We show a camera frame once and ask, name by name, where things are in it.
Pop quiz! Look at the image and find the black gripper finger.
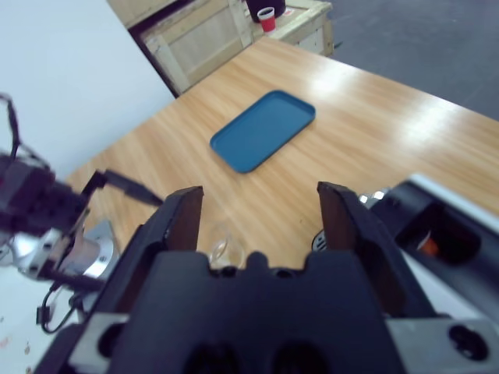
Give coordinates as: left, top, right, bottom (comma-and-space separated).
81, 169, 165, 206
95, 185, 204, 312
317, 181, 449, 320

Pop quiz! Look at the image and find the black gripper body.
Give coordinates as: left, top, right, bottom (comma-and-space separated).
0, 151, 90, 237

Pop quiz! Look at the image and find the orange coffee capsule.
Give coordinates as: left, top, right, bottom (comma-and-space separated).
420, 231, 440, 256

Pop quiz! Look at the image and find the clear drinking glass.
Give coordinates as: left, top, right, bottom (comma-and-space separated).
208, 220, 247, 270

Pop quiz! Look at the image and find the white capsule coffee machine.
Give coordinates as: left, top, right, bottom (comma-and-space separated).
360, 173, 499, 324

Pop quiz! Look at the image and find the blue plastic tray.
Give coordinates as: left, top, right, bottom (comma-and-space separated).
209, 90, 317, 175

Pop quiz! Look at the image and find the wooden crate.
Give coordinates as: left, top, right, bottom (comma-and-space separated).
105, 0, 334, 99

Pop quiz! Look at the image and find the red paper cup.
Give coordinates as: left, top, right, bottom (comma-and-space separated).
256, 6, 278, 33

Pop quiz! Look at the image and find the black round container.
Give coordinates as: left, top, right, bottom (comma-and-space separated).
244, 0, 288, 19

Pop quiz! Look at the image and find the black cable loop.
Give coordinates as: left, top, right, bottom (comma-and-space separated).
0, 93, 21, 159

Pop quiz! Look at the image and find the black arm base cable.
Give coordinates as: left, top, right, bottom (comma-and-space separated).
37, 282, 85, 335

